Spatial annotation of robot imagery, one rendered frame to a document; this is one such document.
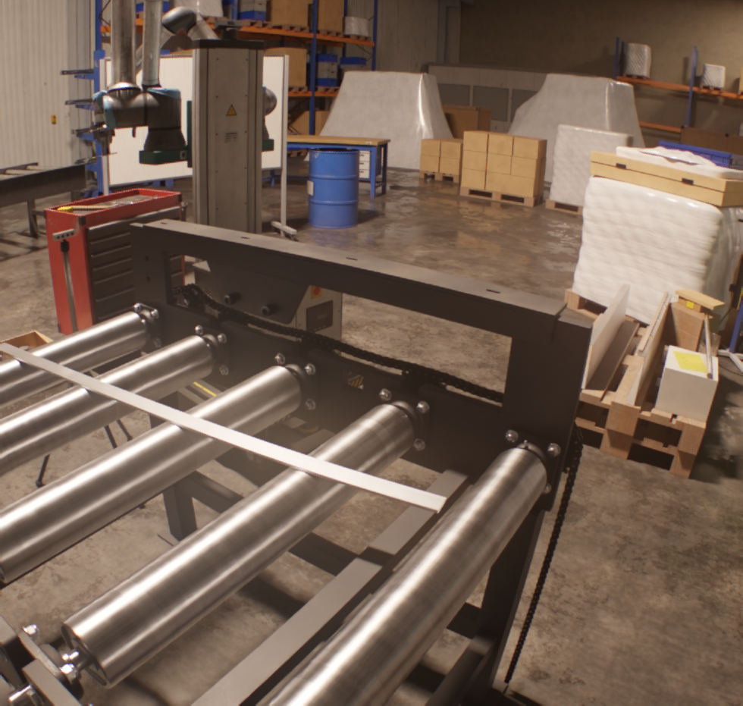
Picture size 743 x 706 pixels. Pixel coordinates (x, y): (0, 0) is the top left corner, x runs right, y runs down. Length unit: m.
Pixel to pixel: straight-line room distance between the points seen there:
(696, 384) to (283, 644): 2.27
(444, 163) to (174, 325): 9.72
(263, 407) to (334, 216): 5.61
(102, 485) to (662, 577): 1.94
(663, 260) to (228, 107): 3.02
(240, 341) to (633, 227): 3.35
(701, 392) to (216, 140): 2.39
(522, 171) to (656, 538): 7.52
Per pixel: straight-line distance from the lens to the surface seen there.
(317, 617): 0.98
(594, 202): 4.64
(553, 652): 2.01
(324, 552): 1.74
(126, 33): 2.71
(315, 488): 1.04
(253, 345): 1.56
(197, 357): 1.56
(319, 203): 6.85
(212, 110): 2.61
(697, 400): 2.86
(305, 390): 1.45
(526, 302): 1.15
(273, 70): 6.27
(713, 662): 2.19
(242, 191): 2.75
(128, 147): 5.86
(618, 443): 2.97
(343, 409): 1.44
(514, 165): 9.45
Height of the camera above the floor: 1.53
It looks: 24 degrees down
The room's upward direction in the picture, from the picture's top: 2 degrees clockwise
